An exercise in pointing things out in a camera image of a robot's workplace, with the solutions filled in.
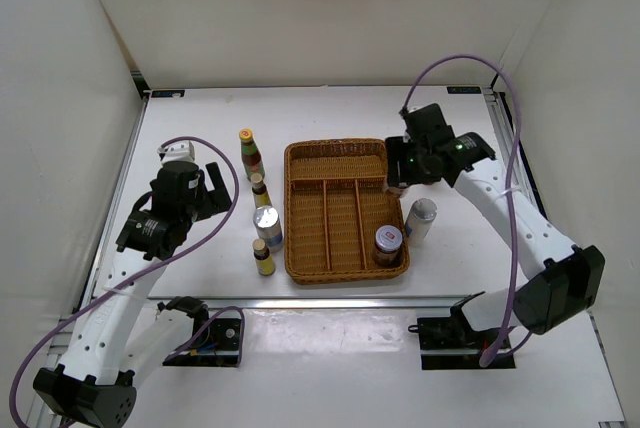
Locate brown jar white lid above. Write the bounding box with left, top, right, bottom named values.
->
left=373, top=225, right=403, bottom=267
left=385, top=185, right=410, bottom=199

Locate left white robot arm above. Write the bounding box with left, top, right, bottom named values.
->
left=33, top=160, right=235, bottom=427

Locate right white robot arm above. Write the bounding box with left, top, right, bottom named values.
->
left=385, top=103, right=605, bottom=348

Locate small brown cork bottle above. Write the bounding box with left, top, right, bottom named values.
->
left=250, top=173, right=272, bottom=208

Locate green label sauce bottle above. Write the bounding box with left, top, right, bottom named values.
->
left=239, top=128, right=265, bottom=179

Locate silver lid blue can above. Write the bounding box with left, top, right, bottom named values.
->
left=253, top=205, right=284, bottom=252

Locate right blue table label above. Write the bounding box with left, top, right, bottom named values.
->
left=446, top=86, right=483, bottom=95

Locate blue table label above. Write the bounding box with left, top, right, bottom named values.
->
left=151, top=90, right=185, bottom=99
left=446, top=86, right=483, bottom=95

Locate small yellow cork bottle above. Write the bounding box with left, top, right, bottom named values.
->
left=252, top=238, right=276, bottom=276

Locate woven wicker divided basket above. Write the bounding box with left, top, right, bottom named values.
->
left=284, top=138, right=410, bottom=285

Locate left blue table label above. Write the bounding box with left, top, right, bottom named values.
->
left=151, top=90, right=185, bottom=99

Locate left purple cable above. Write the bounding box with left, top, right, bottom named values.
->
left=8, top=135, right=245, bottom=428

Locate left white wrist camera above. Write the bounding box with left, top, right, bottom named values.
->
left=157, top=141, right=195, bottom=165

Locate front aluminium rail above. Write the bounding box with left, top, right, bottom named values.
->
left=54, top=295, right=546, bottom=310

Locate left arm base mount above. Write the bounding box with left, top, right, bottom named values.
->
left=157, top=296, right=245, bottom=368

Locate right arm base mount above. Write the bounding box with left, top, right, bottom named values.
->
left=407, top=293, right=499, bottom=371

